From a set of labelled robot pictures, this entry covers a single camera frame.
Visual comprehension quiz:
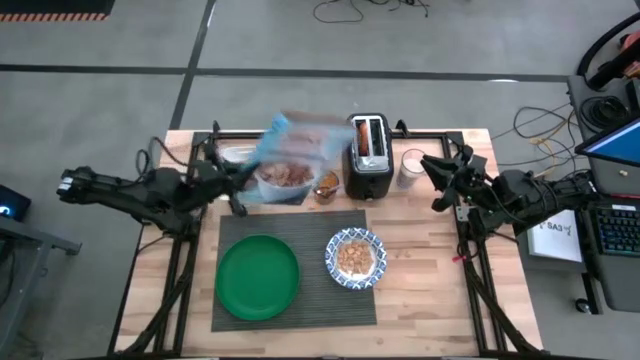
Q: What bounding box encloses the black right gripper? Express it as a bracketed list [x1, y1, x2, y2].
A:
[421, 146, 494, 213]

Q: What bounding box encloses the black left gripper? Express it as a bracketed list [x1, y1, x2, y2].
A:
[196, 148, 254, 218]

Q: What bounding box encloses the white plastic container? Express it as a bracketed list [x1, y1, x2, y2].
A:
[219, 144, 259, 167]

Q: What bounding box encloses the blue cinnamon squares cereal box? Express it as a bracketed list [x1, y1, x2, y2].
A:
[235, 109, 357, 207]

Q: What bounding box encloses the glass of milk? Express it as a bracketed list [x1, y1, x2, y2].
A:
[396, 147, 427, 190]

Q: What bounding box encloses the black two-slot toaster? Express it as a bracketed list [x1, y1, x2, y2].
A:
[342, 112, 396, 202]

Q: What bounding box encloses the amber glass cup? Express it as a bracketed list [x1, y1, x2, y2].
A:
[312, 169, 341, 206]

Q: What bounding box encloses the green plastic plate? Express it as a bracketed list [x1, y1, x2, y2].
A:
[214, 233, 302, 322]

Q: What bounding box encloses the blue patterned paper bowl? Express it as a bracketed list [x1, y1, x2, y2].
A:
[324, 227, 388, 291]

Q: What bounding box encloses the cinnamon cereal squares heap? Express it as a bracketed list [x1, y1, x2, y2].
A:
[337, 241, 375, 276]

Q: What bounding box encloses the white paper sheet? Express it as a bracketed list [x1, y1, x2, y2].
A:
[527, 219, 584, 264]

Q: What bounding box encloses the grey woven placemat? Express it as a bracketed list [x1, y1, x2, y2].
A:
[210, 209, 378, 333]

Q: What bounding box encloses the grey desk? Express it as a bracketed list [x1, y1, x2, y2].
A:
[517, 74, 640, 314]

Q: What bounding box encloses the laptop with blue screen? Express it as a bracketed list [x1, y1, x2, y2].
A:
[573, 117, 640, 197]

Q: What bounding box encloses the black backlit keyboard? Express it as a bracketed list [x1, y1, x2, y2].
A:
[589, 202, 640, 259]

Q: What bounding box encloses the grey side table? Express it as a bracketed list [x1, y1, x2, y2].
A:
[0, 214, 83, 360]

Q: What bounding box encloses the black device with blue light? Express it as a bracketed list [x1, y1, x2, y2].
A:
[0, 183, 32, 224]

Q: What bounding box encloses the orange object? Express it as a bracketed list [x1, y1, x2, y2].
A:
[618, 32, 640, 79]

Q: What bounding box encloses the black hazard-striped mat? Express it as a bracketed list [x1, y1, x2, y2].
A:
[0, 0, 117, 23]

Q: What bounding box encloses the black aluminium table frame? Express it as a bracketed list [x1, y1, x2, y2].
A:
[107, 119, 544, 359]

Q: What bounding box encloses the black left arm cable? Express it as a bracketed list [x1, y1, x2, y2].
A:
[134, 135, 174, 177]

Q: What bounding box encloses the yellow floor cable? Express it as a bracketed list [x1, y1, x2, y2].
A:
[528, 133, 572, 162]

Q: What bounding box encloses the coiled black cable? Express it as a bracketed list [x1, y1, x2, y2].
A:
[579, 94, 629, 132]

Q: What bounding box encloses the black looped floor cable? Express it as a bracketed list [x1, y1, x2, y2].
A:
[313, 0, 431, 24]

